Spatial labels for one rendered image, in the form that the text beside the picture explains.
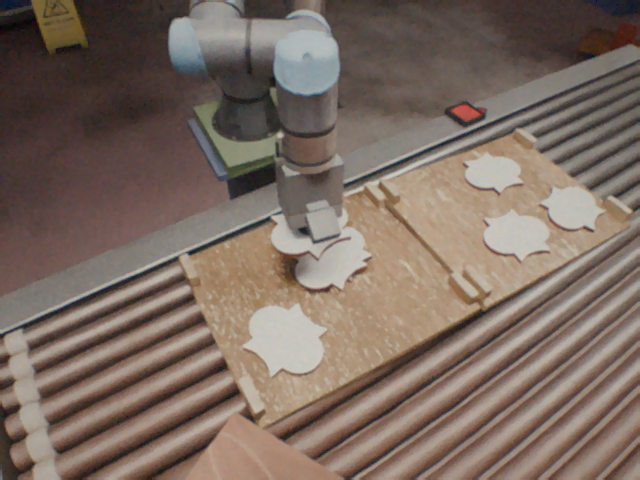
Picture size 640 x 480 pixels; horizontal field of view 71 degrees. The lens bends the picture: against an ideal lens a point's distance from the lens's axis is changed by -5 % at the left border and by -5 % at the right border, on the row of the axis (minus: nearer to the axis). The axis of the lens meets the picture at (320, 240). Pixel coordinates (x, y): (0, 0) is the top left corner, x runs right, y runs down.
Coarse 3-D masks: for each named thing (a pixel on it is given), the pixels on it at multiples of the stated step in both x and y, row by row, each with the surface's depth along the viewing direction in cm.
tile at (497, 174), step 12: (468, 168) 102; (480, 168) 101; (492, 168) 101; (504, 168) 101; (516, 168) 101; (468, 180) 99; (480, 180) 99; (492, 180) 99; (504, 180) 99; (516, 180) 99
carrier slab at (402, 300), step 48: (240, 240) 88; (384, 240) 88; (192, 288) 81; (240, 288) 81; (288, 288) 81; (384, 288) 81; (432, 288) 81; (240, 336) 74; (336, 336) 74; (384, 336) 74; (432, 336) 75; (288, 384) 69; (336, 384) 69
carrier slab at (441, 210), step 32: (448, 160) 105; (544, 160) 105; (416, 192) 97; (448, 192) 97; (480, 192) 98; (512, 192) 98; (544, 192) 98; (416, 224) 91; (448, 224) 91; (480, 224) 91; (608, 224) 91; (448, 256) 86; (480, 256) 86; (512, 256) 86; (544, 256) 86; (576, 256) 86; (512, 288) 81
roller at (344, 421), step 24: (624, 240) 92; (576, 264) 86; (528, 288) 83; (552, 288) 83; (504, 312) 79; (528, 312) 81; (456, 336) 77; (480, 336) 77; (432, 360) 73; (456, 360) 75; (384, 384) 71; (408, 384) 71; (360, 408) 68; (384, 408) 69; (312, 432) 66; (336, 432) 66; (312, 456) 65
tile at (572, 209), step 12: (552, 192) 96; (564, 192) 96; (576, 192) 96; (540, 204) 94; (552, 204) 94; (564, 204) 94; (576, 204) 94; (588, 204) 94; (552, 216) 91; (564, 216) 91; (576, 216) 91; (588, 216) 91; (564, 228) 90; (576, 228) 89; (588, 228) 90
